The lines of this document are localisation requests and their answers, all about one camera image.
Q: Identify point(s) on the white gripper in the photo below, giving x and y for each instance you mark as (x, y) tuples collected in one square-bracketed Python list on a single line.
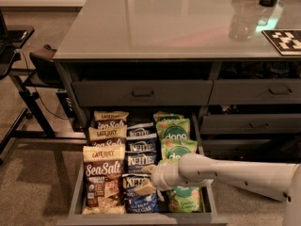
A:
[(160, 177)]

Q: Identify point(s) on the blue kettle chip bag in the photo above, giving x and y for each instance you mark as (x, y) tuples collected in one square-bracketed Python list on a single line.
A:
[(136, 161), (142, 143), (137, 204), (141, 129)]

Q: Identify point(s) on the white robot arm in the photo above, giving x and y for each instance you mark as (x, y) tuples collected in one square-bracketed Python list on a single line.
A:
[(279, 181)]

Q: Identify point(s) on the green dang bag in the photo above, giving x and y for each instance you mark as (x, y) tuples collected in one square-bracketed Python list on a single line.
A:
[(173, 129), (176, 148), (183, 199), (163, 116)]

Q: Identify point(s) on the front green Dang bag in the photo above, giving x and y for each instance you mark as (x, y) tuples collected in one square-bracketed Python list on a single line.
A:
[(183, 199)]

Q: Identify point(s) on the front brown sea salt bag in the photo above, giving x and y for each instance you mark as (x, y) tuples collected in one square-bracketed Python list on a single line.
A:
[(103, 170)]

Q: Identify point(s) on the brown sea salt bag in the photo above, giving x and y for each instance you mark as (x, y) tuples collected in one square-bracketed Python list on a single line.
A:
[(112, 119), (103, 170), (113, 136)]

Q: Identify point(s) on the middle brown sea salt bag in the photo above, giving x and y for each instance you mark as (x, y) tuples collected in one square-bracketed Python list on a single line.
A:
[(113, 136)]

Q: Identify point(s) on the rear green Dang bag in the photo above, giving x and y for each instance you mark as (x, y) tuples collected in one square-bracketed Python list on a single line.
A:
[(163, 116)]

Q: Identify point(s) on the open grey middle drawer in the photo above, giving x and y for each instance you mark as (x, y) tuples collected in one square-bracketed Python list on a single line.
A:
[(208, 217)]

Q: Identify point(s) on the rear brown sea salt bag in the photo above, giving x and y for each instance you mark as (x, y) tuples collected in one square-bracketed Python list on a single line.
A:
[(112, 119)]

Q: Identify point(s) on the closed grey top left drawer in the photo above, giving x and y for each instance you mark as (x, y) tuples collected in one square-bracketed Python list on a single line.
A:
[(142, 92)]

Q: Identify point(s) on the grey top right drawer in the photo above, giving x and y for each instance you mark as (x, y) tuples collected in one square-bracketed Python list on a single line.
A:
[(256, 92)]

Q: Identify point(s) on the grey right middle drawer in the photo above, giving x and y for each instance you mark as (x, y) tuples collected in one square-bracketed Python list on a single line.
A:
[(251, 124)]

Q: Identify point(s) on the grey cabinet counter unit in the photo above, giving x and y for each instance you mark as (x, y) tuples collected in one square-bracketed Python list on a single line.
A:
[(181, 40)]

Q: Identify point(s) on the black power strip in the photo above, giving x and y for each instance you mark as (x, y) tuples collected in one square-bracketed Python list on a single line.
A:
[(65, 102)]

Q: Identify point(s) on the black chair seat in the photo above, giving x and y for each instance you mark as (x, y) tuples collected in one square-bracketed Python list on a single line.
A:
[(43, 60)]

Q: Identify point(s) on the black white fiducial marker board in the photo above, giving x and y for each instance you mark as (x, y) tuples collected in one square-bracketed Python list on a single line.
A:
[(287, 42)]

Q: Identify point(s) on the black standing desk frame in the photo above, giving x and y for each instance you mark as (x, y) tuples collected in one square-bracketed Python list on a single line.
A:
[(12, 39)]

